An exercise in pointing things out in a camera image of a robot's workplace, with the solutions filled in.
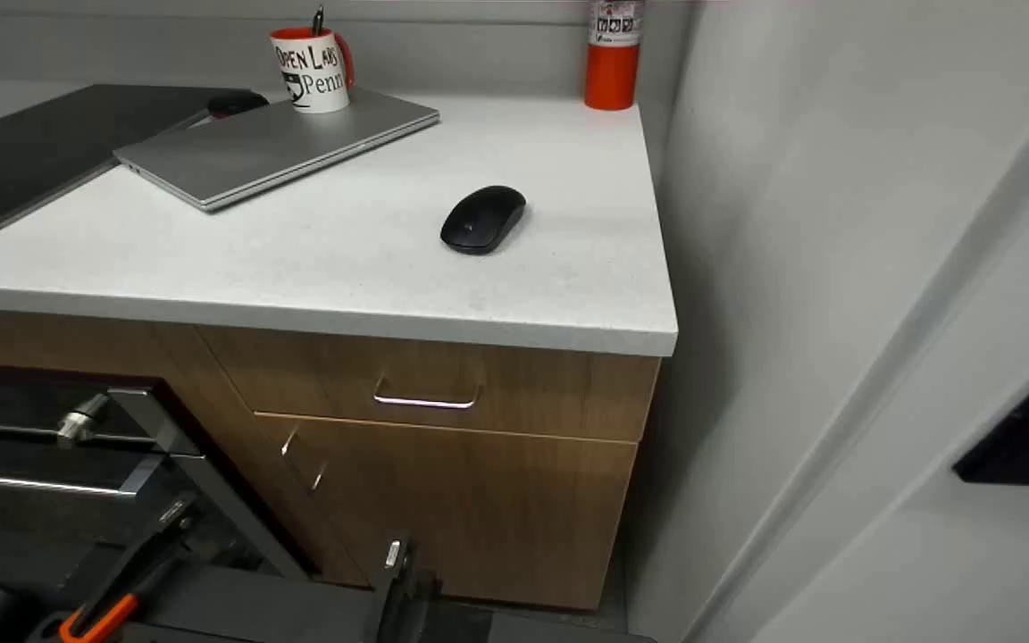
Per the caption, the silver cabinet door handle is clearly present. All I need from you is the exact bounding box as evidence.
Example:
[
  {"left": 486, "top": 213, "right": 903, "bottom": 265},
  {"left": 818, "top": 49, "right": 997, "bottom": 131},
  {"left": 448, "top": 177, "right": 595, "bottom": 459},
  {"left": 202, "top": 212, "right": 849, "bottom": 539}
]
[{"left": 275, "top": 430, "right": 332, "bottom": 493}]

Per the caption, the silver closed laptop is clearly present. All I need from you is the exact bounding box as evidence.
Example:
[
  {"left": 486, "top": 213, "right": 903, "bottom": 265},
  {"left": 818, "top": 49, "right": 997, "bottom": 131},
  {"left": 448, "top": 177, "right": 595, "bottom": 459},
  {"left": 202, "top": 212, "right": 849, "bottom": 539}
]
[{"left": 112, "top": 84, "right": 444, "bottom": 218}]

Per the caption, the orange bottle with white label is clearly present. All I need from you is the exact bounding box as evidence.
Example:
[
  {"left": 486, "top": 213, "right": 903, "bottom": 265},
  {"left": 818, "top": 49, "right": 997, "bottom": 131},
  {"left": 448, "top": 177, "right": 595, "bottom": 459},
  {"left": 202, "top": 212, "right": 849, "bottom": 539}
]
[{"left": 582, "top": 0, "right": 648, "bottom": 114}]

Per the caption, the black metal cart frame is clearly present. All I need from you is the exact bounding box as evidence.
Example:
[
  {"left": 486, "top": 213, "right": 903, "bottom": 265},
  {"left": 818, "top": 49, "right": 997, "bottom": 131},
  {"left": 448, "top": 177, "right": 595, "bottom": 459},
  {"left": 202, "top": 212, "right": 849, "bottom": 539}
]
[{"left": 0, "top": 363, "right": 307, "bottom": 643}]

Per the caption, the wooden cabinet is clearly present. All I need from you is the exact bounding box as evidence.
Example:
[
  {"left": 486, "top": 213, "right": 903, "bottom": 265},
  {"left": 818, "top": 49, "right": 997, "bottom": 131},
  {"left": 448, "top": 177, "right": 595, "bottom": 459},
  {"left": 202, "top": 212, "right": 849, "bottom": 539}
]
[{"left": 0, "top": 306, "right": 664, "bottom": 613}]

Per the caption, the orange and black clamp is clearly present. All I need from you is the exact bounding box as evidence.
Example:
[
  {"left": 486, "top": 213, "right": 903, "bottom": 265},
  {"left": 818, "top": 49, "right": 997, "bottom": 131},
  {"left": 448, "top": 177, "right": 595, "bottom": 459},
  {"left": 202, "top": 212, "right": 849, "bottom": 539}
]
[{"left": 25, "top": 496, "right": 199, "bottom": 643}]

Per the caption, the white cup with red handle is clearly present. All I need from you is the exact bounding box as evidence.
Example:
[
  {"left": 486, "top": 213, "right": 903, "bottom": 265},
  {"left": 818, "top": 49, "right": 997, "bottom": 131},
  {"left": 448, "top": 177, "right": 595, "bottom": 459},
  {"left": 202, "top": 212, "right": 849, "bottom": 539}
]
[{"left": 268, "top": 25, "right": 358, "bottom": 119}]

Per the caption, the black flat keyboard pad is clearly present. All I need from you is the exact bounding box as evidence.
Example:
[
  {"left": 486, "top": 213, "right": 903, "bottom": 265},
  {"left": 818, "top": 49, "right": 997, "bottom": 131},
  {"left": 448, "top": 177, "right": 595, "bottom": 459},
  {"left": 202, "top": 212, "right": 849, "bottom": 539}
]
[{"left": 0, "top": 77, "right": 257, "bottom": 243}]

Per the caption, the black computer mouse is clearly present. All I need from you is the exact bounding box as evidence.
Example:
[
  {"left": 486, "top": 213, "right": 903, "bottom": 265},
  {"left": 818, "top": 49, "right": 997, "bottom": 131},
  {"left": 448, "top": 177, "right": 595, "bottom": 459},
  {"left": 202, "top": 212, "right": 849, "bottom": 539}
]
[{"left": 437, "top": 183, "right": 532, "bottom": 257}]

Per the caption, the silver drawer handle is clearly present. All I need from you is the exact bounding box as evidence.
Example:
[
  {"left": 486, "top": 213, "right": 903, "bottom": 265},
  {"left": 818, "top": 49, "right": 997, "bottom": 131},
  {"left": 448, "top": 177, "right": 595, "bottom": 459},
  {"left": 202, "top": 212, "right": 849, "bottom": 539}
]
[{"left": 371, "top": 389, "right": 480, "bottom": 414}]

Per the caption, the black clamp with silver bolt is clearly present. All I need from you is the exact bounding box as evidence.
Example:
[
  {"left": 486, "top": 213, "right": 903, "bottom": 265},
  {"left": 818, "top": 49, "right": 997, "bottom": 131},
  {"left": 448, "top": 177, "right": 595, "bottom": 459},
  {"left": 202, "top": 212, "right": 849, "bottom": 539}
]
[{"left": 367, "top": 537, "right": 437, "bottom": 643}]

